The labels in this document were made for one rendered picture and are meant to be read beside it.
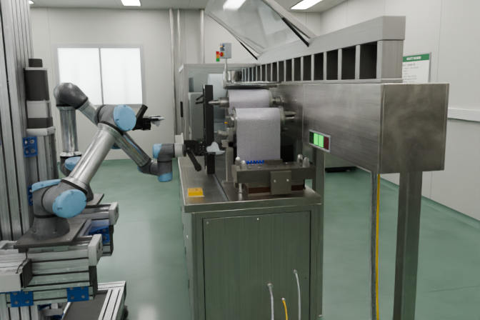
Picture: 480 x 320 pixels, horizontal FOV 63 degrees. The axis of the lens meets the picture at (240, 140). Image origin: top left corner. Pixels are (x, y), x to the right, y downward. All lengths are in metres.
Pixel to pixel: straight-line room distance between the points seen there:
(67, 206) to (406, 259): 1.30
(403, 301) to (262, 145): 0.98
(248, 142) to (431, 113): 0.97
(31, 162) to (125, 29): 5.80
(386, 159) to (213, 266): 0.99
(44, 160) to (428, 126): 1.62
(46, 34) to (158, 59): 1.97
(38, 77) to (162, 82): 5.64
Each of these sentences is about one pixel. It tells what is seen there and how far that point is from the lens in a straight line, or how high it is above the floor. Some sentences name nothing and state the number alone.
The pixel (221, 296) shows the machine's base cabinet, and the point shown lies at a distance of 2.04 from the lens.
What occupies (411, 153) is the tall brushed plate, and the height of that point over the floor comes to 1.20.
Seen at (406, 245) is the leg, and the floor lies 0.85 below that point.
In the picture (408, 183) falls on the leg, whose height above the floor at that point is 1.08.
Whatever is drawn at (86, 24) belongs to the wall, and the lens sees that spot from 7.77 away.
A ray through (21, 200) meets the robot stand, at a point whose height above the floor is 0.94.
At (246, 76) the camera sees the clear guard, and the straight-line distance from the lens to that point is 3.10.
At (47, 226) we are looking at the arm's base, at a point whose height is 0.87.
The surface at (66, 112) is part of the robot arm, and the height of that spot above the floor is 1.30.
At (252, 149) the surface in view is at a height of 1.10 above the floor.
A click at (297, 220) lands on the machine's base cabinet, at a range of 1.97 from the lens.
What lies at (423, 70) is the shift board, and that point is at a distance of 5.21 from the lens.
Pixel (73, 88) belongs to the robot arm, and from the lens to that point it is 2.28.
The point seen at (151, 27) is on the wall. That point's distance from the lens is 7.64.
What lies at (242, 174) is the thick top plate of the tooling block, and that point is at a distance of 1.89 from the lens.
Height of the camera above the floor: 1.45
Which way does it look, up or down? 8 degrees down
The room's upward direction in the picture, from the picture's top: 1 degrees counter-clockwise
